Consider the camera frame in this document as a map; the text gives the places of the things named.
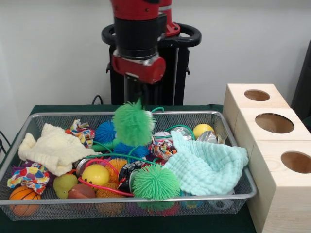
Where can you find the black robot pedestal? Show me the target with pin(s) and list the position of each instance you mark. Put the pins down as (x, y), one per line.
(179, 72)

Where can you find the small green spiky toy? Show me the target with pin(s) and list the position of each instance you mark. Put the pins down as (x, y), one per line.
(131, 126)

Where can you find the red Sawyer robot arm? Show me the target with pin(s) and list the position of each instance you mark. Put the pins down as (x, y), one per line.
(138, 31)

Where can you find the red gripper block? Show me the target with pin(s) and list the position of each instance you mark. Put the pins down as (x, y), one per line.
(145, 71)

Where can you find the wooden box with three holes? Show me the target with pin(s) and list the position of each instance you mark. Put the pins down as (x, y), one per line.
(279, 194)

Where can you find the plain yellow ball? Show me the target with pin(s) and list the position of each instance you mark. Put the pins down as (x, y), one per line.
(202, 129)

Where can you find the orange basketball toy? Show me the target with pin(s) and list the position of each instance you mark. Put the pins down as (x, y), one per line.
(24, 194)

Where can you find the cream knitted cloth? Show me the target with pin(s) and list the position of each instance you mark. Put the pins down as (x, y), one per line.
(56, 148)

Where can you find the black upright panel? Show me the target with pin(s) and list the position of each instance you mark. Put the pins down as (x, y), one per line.
(303, 85)

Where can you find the light blue muslin cloth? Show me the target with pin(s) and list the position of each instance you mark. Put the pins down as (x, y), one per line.
(206, 165)

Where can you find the large green spiky toy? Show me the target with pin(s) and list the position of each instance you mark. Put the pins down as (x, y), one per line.
(155, 182)

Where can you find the yellow smiley ball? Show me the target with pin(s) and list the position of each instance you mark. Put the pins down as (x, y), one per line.
(94, 174)

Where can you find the dark green tablecloth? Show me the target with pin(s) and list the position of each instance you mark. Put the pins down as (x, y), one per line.
(60, 108)

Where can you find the colourful spotted cloth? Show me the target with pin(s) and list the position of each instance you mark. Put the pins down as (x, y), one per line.
(26, 176)

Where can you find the blue spiky ball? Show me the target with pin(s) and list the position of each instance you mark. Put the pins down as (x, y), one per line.
(124, 149)

